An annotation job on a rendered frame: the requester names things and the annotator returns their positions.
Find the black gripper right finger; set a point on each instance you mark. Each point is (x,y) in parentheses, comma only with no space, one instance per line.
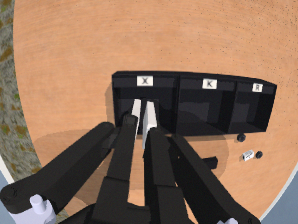
(205,195)

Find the black rack of three bins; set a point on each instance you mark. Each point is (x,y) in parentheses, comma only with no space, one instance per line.
(204,106)

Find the dark grey hex nut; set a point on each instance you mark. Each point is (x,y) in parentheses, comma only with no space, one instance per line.
(259,154)
(241,137)

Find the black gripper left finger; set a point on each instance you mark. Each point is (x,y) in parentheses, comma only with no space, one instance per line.
(38,198)

